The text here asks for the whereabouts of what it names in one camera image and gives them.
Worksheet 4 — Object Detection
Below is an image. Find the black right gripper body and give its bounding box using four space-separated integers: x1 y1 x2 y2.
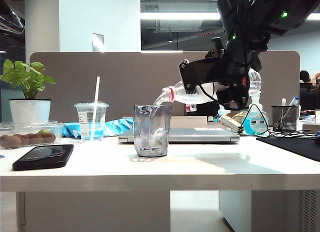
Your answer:
216 39 262 90

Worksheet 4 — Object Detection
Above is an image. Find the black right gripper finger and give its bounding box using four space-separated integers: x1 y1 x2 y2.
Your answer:
178 57 222 96

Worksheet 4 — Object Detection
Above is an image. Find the red label mineral water bottle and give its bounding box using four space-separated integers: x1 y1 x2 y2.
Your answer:
152 68 263 110

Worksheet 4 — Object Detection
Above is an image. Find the small clear teal bottle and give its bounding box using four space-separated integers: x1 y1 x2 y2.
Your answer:
214 108 231 123

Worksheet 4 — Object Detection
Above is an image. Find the blue hand sanitizer pump bottle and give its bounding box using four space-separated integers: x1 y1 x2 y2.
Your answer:
241 94 270 136

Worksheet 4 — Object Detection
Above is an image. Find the transparent grey faceted mug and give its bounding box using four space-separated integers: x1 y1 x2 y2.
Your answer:
134 104 172 158

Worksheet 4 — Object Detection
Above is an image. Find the crumpled yellow wrapper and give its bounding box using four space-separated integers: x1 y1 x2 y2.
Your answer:
229 110 248 120

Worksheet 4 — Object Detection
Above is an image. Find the beige flat box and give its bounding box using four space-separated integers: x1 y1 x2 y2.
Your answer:
122 116 208 129

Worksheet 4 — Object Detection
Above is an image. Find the white stapler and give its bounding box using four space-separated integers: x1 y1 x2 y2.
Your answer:
219 115 245 135

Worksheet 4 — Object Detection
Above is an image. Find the silver laptop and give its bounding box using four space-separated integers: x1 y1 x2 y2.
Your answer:
118 127 241 145

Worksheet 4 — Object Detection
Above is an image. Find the dark haired person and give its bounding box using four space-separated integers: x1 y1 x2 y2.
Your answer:
299 70 312 84

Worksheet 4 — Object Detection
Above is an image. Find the black mesh pen holder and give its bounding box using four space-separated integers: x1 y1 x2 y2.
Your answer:
271 104 300 133

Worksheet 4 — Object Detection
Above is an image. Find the brown desk partition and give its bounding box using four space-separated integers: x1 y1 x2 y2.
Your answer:
29 51 301 124

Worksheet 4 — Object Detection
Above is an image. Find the black office chair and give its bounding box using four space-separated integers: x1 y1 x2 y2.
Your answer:
299 82 320 112

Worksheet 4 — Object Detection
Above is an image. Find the beige cardboard box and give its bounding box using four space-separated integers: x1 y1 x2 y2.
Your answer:
302 123 320 135

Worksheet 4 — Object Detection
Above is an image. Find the blue patterned snack bag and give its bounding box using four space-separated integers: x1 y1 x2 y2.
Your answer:
61 118 136 139

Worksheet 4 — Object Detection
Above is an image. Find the black desk mat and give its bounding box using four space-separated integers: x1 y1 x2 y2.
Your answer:
256 136 320 163

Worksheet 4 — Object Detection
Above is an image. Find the white drinking straw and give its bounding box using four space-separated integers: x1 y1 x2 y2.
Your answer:
90 76 101 142

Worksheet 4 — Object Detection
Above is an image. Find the clear plastic lidded cup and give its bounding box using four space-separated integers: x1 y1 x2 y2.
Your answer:
74 102 110 142

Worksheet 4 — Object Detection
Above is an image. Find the white under-desk cabinet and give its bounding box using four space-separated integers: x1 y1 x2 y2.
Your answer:
219 190 252 232

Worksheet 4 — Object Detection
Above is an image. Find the brown kiwi fruit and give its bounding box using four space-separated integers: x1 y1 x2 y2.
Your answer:
21 133 35 146
0 134 23 149
43 132 56 144
32 133 46 145

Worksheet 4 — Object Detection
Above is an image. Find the green leafy plant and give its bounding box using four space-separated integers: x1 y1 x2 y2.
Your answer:
0 59 57 100

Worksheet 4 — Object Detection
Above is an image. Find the white plant pot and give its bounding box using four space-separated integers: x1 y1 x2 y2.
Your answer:
9 98 52 124

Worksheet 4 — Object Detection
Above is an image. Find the grey under-desk panel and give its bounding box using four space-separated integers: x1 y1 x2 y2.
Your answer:
16 191 171 232

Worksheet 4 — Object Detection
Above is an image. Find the black smartphone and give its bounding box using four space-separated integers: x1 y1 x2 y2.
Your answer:
12 144 75 172

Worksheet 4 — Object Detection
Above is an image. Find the clear plastic fruit container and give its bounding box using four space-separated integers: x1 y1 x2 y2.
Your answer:
0 120 65 150

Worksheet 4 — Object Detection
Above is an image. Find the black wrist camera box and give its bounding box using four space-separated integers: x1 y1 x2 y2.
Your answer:
216 88 250 112

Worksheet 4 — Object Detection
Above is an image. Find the black cable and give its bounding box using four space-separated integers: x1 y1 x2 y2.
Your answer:
241 103 318 138

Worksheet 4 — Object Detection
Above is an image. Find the grey wall sign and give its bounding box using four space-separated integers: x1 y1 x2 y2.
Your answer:
92 33 105 53

